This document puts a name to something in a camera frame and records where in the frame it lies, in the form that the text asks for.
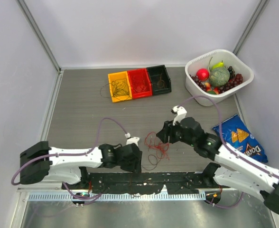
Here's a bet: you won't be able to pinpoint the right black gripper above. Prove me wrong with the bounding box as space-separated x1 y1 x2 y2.
156 117 196 147

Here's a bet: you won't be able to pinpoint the red brown cable pile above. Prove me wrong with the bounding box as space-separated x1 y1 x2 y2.
144 132 170 161

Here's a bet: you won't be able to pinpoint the brown cables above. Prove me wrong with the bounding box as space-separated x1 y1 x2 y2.
156 71 166 88

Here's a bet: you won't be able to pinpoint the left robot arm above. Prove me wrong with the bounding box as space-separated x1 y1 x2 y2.
19 138 142 190

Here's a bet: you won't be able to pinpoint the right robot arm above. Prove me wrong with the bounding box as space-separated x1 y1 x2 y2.
156 117 279 214

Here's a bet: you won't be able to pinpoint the black plastic bin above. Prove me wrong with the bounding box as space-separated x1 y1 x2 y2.
147 65 172 95

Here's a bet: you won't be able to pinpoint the red plastic bin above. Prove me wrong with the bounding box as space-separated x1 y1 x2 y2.
127 68 152 99

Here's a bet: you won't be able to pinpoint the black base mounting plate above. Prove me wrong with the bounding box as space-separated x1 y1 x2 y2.
68 172 220 195

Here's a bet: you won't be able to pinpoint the small peach fruit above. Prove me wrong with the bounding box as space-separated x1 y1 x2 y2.
204 82 219 95

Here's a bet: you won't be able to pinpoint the yellow plastic bin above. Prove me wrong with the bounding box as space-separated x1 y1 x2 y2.
108 71 132 103

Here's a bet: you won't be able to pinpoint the red apple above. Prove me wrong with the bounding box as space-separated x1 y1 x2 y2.
196 68 209 81

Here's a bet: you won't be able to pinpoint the blue Doritos chip bag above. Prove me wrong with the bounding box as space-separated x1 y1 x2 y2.
212 114 269 164

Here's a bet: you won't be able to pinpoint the green melon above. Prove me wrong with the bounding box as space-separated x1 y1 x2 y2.
209 67 230 87

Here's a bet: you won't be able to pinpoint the white plastic basket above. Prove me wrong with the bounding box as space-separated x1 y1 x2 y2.
185 49 254 103

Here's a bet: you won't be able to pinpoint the yellow-green pear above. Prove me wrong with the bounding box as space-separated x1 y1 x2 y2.
211 61 224 70

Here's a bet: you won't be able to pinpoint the dark red grape bunch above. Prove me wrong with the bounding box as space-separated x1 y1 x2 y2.
218 74 243 94

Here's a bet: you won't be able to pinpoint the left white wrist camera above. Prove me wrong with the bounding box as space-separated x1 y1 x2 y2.
125 133 140 146

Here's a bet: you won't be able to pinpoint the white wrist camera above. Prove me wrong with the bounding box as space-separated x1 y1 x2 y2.
171 105 187 126
125 133 140 146

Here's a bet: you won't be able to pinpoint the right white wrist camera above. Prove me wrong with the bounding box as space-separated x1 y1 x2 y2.
171 105 187 126

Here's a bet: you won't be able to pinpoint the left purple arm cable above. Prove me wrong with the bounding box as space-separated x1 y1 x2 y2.
10 117 128 206

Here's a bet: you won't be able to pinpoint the white slotted cable duct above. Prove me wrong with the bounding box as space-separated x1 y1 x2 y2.
28 191 206 201

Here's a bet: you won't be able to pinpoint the aluminium frame rail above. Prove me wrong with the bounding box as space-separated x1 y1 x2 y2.
17 182 62 192

